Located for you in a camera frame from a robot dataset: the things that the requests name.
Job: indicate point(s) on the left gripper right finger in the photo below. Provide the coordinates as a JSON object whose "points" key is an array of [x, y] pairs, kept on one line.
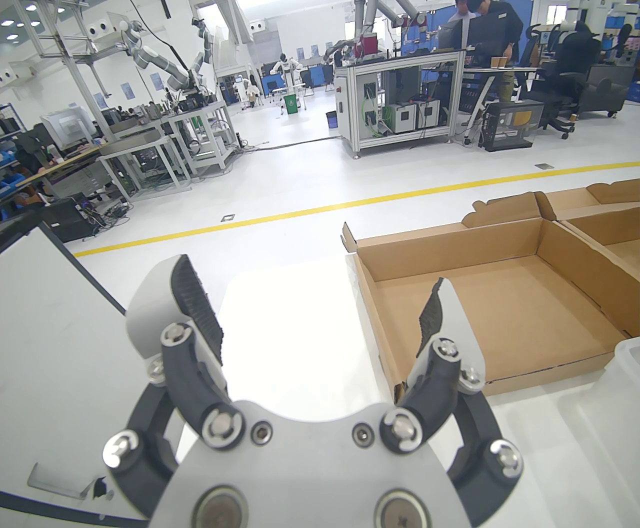
{"points": [[440, 380]]}

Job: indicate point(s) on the grey computer monitor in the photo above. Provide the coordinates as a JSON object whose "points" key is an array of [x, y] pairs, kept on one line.
{"points": [[67, 127]]}

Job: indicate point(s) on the deep clear plastic tray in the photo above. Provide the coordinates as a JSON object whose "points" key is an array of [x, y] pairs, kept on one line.
{"points": [[627, 365]]}

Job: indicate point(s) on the white frame table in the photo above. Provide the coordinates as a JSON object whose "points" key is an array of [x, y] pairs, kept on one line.
{"points": [[140, 145]]}

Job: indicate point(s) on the person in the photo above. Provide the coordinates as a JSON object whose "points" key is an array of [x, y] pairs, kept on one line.
{"points": [[462, 12], [502, 35]]}

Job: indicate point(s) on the green waste bin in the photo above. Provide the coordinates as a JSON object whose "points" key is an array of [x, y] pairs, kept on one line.
{"points": [[291, 104]]}

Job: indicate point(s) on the shallow cardboard box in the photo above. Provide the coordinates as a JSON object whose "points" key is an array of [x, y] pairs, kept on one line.
{"points": [[525, 310], [590, 235]]}

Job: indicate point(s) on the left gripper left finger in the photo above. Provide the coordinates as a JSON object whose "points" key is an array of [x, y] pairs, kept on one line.
{"points": [[187, 372]]}

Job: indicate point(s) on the black office chair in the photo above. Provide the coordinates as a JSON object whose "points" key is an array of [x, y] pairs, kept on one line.
{"points": [[575, 70]]}

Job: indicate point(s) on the aluminium frame equipment cabinet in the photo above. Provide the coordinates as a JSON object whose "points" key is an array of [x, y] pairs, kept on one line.
{"points": [[400, 100]]}

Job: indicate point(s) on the blue waste bin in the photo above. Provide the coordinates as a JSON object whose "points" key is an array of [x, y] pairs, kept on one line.
{"points": [[331, 120]]}

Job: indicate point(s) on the grey robot arms on frame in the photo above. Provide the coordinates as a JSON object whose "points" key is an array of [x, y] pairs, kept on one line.
{"points": [[172, 70]]}

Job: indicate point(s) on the white partition panel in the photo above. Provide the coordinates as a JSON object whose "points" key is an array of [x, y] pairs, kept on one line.
{"points": [[55, 340]]}

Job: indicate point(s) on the black computer tower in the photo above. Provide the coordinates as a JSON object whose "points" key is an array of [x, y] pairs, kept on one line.
{"points": [[70, 217]]}

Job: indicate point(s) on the black computer case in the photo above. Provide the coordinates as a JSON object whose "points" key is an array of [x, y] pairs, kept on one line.
{"points": [[510, 125]]}

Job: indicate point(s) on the grey armchair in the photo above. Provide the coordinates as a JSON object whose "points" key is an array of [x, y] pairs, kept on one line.
{"points": [[607, 90]]}

